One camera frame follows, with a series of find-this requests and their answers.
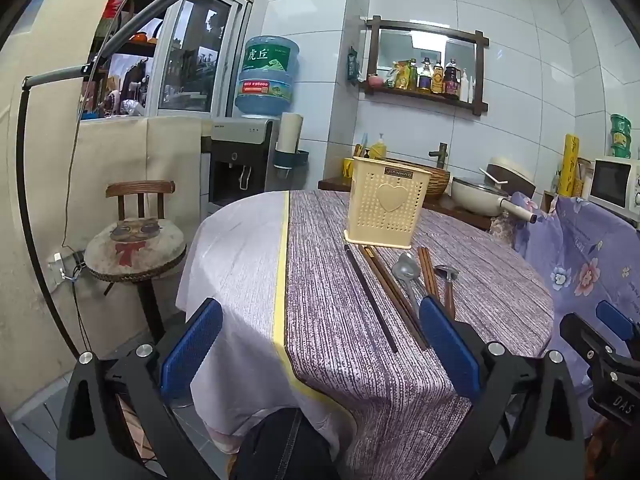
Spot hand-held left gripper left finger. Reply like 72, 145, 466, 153
55, 298, 224, 480

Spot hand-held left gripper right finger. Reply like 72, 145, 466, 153
419, 296, 586, 480

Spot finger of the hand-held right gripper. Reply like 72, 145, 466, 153
559, 312, 640, 362
596, 300, 640, 341

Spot wooden-handled metal spoon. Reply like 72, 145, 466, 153
433, 263, 460, 322

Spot black chopstick with gold band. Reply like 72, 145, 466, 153
344, 243, 399, 354

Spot cream perforated utensil holder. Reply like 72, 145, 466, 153
344, 156, 433, 251

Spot purple floral cloth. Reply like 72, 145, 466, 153
509, 191, 640, 413

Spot white table cover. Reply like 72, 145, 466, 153
176, 191, 361, 456

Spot purple striped tablecloth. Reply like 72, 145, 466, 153
274, 189, 556, 480

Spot cat print seat cushion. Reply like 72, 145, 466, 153
84, 217, 188, 282

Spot brown patterned cloth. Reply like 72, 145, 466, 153
489, 214, 522, 248

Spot white microwave oven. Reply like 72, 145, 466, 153
587, 156, 640, 224

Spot glass storage jar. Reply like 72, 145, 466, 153
575, 157, 594, 199

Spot white power strip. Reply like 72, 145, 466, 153
49, 252, 85, 282

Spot white lidded pan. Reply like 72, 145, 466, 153
450, 176, 539, 224

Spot yellow patterned roll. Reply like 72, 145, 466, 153
559, 133, 581, 197

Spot wooden chair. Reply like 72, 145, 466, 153
84, 180, 188, 343

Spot woven basket sink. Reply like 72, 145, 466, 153
382, 157, 452, 202

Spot white brown rice cooker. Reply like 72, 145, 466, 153
480, 156, 537, 199

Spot stacked green cups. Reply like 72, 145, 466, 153
608, 113, 634, 159

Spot water dispenser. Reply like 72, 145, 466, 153
207, 119, 281, 213

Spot bronze faucet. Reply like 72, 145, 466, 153
428, 142, 451, 170

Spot beige backdrop panel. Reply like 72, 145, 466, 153
0, 25, 203, 411

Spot paper cup dispenser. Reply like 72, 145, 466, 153
273, 111, 311, 179

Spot dark soy sauce bottle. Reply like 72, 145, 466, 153
444, 58, 461, 99

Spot yellow green snack bag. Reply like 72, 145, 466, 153
384, 60, 419, 92

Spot blue water jug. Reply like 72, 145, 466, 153
234, 35, 302, 120

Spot aluminium sliding window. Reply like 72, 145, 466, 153
77, 0, 258, 122

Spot red artificial flower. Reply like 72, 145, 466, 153
101, 0, 132, 20

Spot black hanging cable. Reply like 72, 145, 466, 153
60, 0, 157, 263

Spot wooden framed wall shelf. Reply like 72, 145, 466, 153
359, 15, 490, 117

